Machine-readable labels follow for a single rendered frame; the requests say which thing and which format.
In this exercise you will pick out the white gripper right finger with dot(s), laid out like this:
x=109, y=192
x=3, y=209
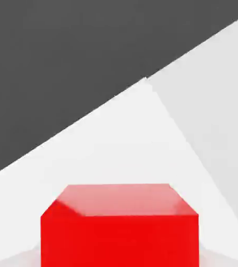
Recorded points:
x=213, y=260

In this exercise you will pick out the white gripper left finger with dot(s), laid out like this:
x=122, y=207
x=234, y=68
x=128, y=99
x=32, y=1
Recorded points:
x=27, y=260

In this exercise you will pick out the small red cube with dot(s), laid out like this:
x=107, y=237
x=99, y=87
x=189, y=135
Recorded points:
x=119, y=239

